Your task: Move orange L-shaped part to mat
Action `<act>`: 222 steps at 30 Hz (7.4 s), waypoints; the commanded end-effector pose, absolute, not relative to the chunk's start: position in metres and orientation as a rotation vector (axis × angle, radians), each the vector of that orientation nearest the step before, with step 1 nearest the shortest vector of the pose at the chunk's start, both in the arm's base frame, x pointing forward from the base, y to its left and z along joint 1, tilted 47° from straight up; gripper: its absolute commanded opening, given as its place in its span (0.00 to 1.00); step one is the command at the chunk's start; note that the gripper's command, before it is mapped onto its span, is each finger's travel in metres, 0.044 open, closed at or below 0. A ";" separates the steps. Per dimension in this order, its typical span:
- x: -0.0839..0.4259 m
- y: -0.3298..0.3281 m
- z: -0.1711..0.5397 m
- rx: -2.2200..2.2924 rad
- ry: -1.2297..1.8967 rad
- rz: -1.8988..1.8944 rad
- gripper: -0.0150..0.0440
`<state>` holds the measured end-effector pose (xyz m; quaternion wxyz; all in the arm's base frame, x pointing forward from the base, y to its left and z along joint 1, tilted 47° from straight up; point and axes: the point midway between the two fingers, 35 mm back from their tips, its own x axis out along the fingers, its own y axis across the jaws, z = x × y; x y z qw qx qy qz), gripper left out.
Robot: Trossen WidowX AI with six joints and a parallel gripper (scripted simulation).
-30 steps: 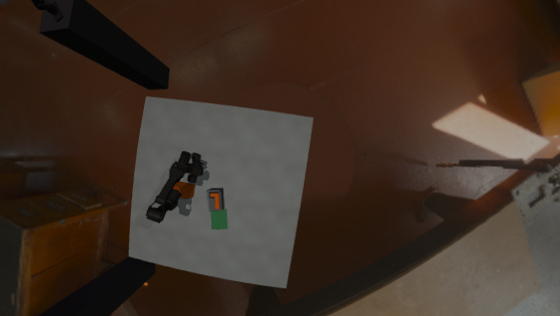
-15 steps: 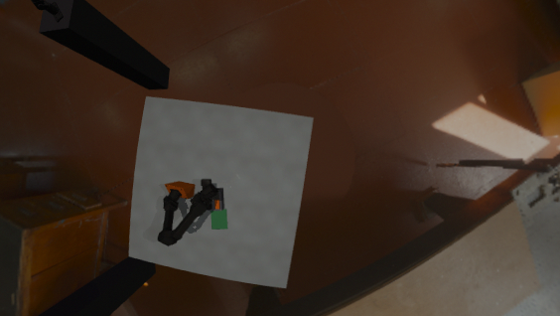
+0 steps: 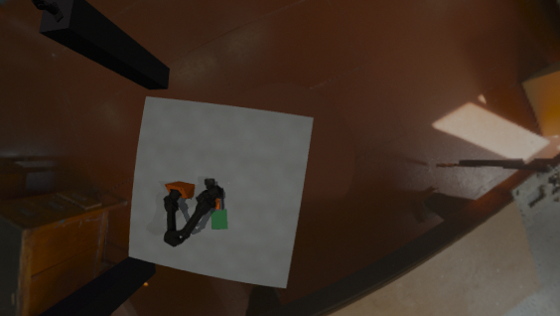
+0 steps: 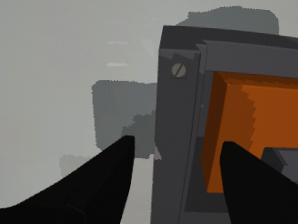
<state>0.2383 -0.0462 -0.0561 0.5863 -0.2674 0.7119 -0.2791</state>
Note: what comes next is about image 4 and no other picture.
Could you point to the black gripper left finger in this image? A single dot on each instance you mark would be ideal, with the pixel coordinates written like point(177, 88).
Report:
point(96, 193)

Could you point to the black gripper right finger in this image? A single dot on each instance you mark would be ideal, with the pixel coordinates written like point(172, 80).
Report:
point(254, 192)

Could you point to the orange block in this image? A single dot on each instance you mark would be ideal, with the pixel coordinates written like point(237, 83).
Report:
point(254, 111)

